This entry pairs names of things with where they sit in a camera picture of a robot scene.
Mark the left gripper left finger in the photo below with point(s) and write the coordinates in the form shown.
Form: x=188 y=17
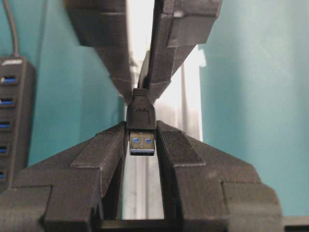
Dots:
x=68 y=191

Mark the black multiport USB hub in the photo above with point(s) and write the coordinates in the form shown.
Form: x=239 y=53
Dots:
x=17 y=85

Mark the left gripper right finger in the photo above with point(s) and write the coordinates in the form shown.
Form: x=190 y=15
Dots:
x=207 y=190

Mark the aluminium extrusion rail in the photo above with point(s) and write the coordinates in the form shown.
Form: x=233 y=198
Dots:
x=179 y=106

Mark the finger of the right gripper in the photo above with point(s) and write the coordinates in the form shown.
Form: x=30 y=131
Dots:
x=178 y=26
x=101 y=24

